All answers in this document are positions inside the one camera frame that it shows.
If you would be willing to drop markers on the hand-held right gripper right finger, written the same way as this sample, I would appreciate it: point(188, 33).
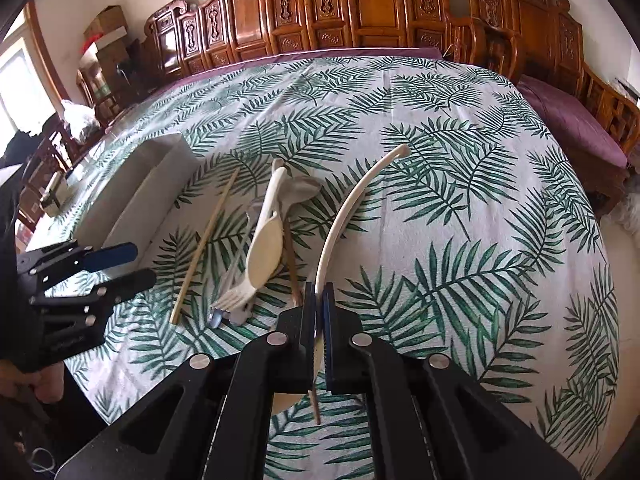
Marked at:
point(328, 310)

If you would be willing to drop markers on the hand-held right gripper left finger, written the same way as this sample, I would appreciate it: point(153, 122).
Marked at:
point(310, 300)

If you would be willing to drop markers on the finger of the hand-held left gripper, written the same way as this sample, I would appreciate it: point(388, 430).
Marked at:
point(112, 254)
point(132, 280)

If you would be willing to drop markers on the wooden chopstick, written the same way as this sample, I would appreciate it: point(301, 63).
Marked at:
point(291, 260)
point(205, 250)

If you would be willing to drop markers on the grey rectangular tray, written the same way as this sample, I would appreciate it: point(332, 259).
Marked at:
point(132, 200)

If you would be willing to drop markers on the cream plastic spoon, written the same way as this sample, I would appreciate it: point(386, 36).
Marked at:
point(264, 255)

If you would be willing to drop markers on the white plastic fork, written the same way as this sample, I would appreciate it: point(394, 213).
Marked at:
point(234, 299)

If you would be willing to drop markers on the translucent plastic utensil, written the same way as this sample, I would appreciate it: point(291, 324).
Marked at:
point(218, 319)

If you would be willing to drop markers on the grey spoon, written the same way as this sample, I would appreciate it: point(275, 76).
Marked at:
point(302, 189)

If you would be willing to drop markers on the person's left hand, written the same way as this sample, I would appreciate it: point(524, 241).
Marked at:
point(45, 385)

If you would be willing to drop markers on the white plastic bag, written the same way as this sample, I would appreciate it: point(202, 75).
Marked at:
point(79, 117)

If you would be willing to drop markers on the leaf print tablecloth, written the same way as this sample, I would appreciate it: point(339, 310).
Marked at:
point(450, 210)

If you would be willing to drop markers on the wooden chair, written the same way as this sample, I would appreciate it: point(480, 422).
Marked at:
point(97, 90)

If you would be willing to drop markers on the window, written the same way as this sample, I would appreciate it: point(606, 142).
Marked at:
point(22, 80)

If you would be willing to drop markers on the stack of cardboard boxes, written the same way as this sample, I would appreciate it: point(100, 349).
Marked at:
point(107, 30)

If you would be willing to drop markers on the long purple bench cushion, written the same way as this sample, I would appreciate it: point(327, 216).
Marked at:
point(310, 52)

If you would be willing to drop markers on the carved wooden bench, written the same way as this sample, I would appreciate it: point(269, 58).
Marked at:
point(300, 10)

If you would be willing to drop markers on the purple armchair cushion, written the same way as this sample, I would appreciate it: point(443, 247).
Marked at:
point(570, 120)

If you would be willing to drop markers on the fluffy white bag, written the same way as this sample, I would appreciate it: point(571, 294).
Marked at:
point(627, 205)

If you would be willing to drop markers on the carved wooden armchair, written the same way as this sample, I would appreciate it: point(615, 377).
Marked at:
point(540, 15)

